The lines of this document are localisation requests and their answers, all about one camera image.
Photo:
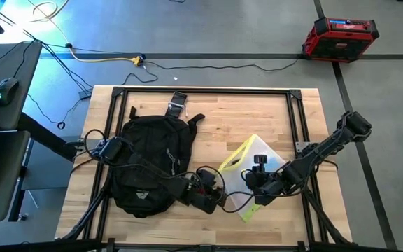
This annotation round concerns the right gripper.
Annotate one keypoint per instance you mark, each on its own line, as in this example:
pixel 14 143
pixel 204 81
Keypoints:
pixel 266 183

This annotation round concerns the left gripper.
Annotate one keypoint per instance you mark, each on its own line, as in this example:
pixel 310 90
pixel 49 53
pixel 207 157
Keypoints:
pixel 205 196

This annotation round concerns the white mesh pouch green trim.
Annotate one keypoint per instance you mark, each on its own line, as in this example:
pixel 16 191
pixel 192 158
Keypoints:
pixel 247 157

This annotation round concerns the black backpack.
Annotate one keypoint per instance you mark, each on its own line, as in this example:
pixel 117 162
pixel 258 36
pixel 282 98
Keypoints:
pixel 152 147

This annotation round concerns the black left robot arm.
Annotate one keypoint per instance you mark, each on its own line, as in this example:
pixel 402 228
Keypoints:
pixel 142 164

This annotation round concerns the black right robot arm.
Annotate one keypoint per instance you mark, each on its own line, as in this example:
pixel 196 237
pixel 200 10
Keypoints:
pixel 327 150

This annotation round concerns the black flat case white clip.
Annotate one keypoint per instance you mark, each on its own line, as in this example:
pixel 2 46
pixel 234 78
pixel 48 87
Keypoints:
pixel 176 105

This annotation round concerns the red and black jobsite radio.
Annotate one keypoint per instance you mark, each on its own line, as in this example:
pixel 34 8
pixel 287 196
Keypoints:
pixel 339 40

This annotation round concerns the black power adapter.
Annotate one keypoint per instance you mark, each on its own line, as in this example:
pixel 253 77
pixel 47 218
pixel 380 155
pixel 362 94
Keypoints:
pixel 85 94

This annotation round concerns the grey desk foot plate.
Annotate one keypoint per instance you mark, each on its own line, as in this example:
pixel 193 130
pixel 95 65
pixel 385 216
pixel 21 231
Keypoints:
pixel 47 171

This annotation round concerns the black desk leg bar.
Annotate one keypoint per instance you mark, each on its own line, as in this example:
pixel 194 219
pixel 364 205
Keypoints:
pixel 47 138

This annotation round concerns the dark grey desk top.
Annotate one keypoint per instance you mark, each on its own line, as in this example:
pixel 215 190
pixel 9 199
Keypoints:
pixel 9 168
pixel 19 77

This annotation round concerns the black computer mouse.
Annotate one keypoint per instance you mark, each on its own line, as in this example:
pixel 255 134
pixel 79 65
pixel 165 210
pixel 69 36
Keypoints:
pixel 6 91

